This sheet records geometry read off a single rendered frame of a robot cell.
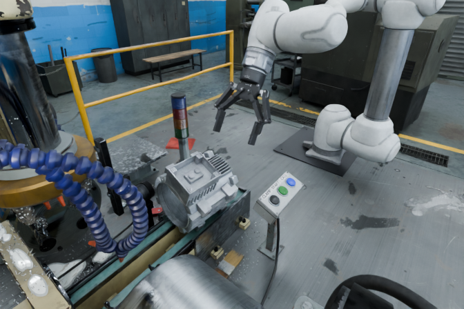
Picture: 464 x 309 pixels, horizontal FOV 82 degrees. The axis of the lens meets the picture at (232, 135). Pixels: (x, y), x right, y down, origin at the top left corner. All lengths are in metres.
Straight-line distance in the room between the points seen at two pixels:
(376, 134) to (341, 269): 0.59
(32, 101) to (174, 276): 0.35
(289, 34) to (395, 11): 0.54
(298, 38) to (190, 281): 0.58
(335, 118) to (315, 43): 0.73
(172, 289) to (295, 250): 0.60
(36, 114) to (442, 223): 1.32
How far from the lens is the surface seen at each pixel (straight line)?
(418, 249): 1.20
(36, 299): 0.60
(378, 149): 1.33
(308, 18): 0.72
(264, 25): 0.81
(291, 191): 0.84
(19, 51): 0.49
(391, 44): 1.23
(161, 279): 0.52
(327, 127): 1.40
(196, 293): 0.50
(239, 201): 0.98
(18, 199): 0.51
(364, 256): 1.09
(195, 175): 0.80
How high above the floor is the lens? 1.59
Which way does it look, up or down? 28 degrees down
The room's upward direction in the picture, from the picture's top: straight up
